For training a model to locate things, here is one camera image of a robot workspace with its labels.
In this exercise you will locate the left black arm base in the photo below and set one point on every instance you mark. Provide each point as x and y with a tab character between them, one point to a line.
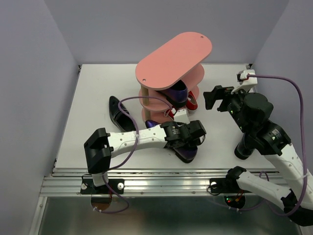
88	187

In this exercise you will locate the black loafer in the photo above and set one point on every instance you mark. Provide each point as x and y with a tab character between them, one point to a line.
243	149
119	119

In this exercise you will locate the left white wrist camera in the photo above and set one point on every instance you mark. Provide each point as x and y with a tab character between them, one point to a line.
181	115

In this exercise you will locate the pink three-tier shoe shelf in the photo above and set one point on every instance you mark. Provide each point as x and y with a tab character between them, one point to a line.
178	59

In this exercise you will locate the black loafer right side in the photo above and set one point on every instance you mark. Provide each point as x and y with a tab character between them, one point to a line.
243	149

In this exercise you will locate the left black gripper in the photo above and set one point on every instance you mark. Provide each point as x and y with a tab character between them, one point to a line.
195	142

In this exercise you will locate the red sneaker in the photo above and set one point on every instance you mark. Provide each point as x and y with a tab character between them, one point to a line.
191	103
170	113

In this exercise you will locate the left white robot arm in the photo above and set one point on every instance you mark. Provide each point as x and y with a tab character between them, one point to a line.
102	146

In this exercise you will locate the purple loafer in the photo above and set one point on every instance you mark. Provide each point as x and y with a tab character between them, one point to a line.
177	94
186	154

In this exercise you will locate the aluminium mounting rail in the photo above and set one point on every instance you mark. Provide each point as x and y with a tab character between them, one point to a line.
146	183

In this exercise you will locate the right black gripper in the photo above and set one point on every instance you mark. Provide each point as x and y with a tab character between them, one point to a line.
221	92

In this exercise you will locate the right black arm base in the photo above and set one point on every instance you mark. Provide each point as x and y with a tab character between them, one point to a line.
223	185

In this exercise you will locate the black loafer left side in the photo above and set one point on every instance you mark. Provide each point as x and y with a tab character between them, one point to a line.
119	119

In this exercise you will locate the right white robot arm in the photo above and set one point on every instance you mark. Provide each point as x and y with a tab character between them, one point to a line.
296	199

